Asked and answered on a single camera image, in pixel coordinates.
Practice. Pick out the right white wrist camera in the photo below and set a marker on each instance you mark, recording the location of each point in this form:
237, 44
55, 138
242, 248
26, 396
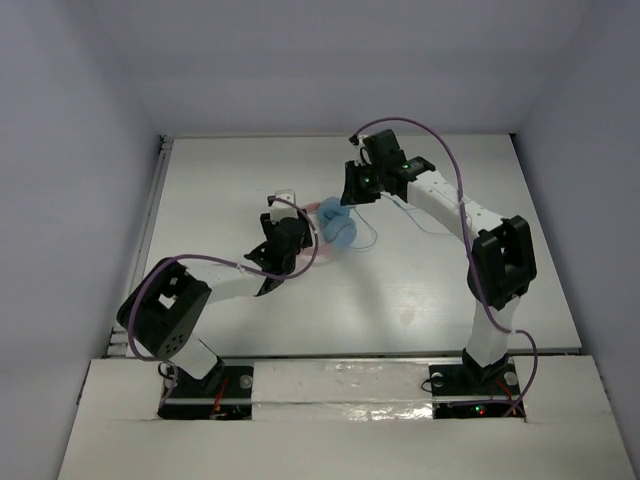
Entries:
358, 140

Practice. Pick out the white foam front panel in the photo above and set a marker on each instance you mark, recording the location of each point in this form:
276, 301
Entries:
360, 391

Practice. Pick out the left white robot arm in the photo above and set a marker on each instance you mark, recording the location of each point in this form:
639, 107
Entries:
161, 314

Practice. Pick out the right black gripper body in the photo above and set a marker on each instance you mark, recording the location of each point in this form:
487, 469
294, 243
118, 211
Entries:
365, 184

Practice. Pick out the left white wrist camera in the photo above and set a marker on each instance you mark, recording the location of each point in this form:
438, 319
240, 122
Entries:
282, 205

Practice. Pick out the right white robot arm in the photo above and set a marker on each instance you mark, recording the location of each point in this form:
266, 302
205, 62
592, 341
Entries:
499, 249

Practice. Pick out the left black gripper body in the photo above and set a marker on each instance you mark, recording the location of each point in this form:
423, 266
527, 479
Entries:
304, 228

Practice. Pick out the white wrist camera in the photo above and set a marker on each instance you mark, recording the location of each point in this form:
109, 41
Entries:
282, 205
358, 140

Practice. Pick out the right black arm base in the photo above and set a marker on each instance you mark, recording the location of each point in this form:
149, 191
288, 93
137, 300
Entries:
460, 391

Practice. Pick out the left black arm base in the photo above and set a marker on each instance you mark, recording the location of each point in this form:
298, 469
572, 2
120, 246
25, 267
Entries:
224, 394

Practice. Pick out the pink blue cat-ear headphones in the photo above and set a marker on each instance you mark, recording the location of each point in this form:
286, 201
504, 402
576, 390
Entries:
336, 228

